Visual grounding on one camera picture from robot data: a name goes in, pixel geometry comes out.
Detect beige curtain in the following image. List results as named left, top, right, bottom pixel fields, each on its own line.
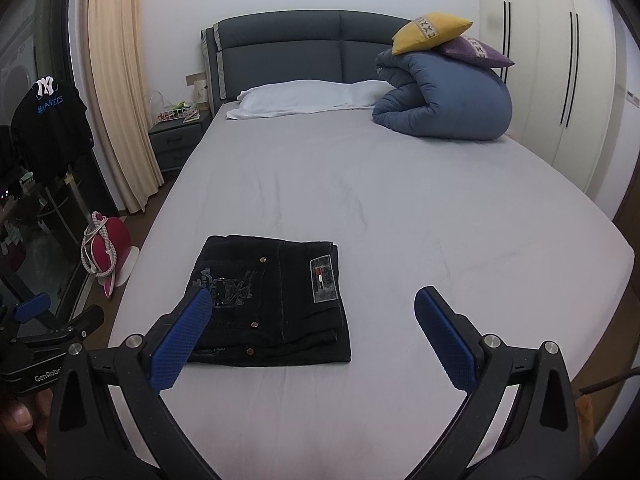
left=82, top=0, right=166, bottom=216

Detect white wire basket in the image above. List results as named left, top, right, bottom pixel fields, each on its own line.
left=150, top=91, right=198, bottom=123

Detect black denim pants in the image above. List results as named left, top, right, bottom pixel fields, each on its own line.
left=181, top=235, right=352, bottom=367

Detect person's left hand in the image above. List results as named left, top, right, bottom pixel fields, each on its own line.
left=0, top=389, right=55, bottom=461

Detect black printed t-shirt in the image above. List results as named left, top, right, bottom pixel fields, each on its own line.
left=11, top=76, right=96, bottom=186

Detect grey upholstered headboard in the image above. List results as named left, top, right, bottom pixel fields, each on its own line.
left=201, top=9, right=423, bottom=116

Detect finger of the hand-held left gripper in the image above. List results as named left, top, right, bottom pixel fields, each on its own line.
left=14, top=296, right=106, bottom=347

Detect grey nightstand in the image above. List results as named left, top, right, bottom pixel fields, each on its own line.
left=148, top=110, right=213, bottom=181

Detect bed with white sheet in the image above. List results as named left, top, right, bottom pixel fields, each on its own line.
left=107, top=105, right=636, bottom=480

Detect purple cushion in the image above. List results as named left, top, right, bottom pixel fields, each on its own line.
left=437, top=36, right=516, bottom=69

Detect rolled blue duvet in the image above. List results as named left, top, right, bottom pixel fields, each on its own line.
left=371, top=50, right=514, bottom=141

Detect yellow cushion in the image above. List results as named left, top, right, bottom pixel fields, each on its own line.
left=391, top=12, right=474, bottom=56

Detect white pillow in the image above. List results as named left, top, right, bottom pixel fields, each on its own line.
left=225, top=80, right=396, bottom=121

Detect black cable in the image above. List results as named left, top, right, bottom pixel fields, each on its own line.
left=580, top=367, right=640, bottom=396

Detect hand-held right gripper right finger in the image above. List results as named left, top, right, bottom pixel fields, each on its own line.
left=414, top=286, right=581, bottom=480

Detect cream wardrobe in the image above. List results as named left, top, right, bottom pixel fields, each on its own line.
left=477, top=0, right=640, bottom=211

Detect red bag with white cord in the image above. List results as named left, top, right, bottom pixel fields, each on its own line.
left=81, top=211, right=143, bottom=299

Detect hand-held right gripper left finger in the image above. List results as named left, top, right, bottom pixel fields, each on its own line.
left=45, top=289, right=213, bottom=480

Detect brown paper bag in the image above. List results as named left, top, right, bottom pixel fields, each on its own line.
left=186, top=72, right=211, bottom=111

